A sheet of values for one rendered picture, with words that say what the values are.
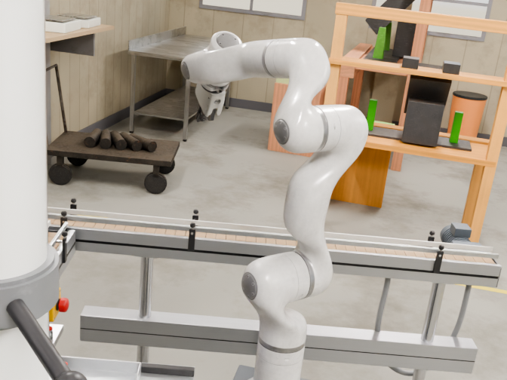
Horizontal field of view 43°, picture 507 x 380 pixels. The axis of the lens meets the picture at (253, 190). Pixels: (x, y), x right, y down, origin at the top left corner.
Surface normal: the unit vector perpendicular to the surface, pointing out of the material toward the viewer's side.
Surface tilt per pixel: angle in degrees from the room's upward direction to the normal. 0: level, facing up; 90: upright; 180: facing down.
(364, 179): 90
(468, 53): 90
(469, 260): 0
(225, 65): 91
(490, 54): 90
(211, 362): 0
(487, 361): 0
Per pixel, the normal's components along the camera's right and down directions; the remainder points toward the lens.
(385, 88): -0.22, 0.31
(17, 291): 0.65, 0.32
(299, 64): -0.54, -0.11
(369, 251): 0.10, -0.94
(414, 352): 0.00, 0.34
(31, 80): 0.93, 0.21
